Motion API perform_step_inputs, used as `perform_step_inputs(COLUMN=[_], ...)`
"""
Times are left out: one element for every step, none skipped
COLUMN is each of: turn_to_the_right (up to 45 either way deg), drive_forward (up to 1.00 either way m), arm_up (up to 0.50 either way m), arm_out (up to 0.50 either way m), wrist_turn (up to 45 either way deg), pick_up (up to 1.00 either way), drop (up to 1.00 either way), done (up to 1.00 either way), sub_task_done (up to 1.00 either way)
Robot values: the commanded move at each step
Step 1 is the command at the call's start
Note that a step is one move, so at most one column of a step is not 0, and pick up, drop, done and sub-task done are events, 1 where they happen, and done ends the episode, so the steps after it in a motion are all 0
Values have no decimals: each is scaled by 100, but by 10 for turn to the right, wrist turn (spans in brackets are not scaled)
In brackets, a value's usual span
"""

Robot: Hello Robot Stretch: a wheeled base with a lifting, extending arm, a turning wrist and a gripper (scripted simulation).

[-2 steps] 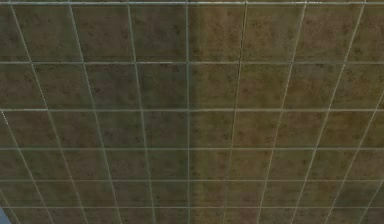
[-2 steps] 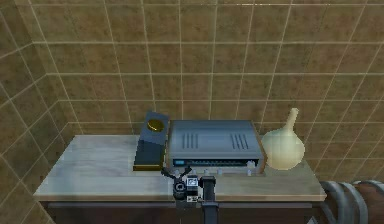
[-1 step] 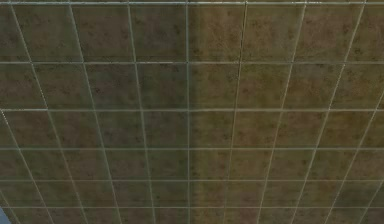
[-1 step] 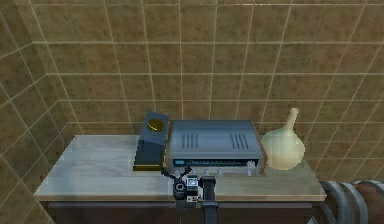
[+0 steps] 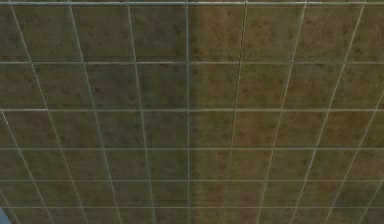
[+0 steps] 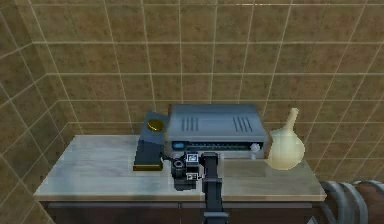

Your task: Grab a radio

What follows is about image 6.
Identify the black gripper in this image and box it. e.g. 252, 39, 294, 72
170, 156, 198, 192

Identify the brown barrel with grey hoops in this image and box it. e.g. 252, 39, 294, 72
319, 179, 384, 224

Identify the pale marble-top cabinet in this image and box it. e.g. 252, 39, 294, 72
33, 134, 328, 224

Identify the cream long-necked vase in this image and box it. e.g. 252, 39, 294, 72
264, 107, 306, 171

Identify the grey radio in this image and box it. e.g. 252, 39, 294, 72
163, 103, 270, 160

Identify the dark blue angled box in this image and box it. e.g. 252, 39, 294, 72
132, 111, 169, 172

